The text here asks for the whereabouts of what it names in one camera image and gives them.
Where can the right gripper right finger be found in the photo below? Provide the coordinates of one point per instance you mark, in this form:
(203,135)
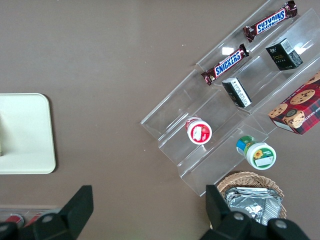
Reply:
(225,227)

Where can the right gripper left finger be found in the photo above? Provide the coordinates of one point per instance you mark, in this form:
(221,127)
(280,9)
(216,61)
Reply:
(62,220)

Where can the light wicker basket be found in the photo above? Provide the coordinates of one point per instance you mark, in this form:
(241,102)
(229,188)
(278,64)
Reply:
(250,178)

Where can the cream plastic tray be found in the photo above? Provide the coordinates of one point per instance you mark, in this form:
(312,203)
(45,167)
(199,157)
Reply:
(27,135)

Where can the red cola bottle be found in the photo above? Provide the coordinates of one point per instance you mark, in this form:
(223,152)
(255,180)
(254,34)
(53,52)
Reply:
(12,219)
(35,218)

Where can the silver foil wrapped package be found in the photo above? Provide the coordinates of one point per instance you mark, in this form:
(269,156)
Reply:
(247,205)

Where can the clear acrylic bottle rack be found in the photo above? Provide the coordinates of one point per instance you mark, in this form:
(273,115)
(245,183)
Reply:
(27,208)

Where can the green lid white jar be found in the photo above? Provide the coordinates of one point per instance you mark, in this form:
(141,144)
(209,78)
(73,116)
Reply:
(260,155)

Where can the red lid white jar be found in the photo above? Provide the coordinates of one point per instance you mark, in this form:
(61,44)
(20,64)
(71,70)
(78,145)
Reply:
(199,131)

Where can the clear acrylic stepped stand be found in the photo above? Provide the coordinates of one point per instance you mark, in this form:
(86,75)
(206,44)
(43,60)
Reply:
(190,100)

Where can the small black box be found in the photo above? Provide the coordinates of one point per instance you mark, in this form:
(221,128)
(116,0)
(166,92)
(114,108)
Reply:
(282,56)
(237,93)

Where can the red plaid cookie box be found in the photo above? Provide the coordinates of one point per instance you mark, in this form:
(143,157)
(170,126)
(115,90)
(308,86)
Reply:
(300,110)

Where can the Snickers chocolate bar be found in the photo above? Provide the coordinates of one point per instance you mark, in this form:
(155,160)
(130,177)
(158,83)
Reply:
(226,64)
(271,21)

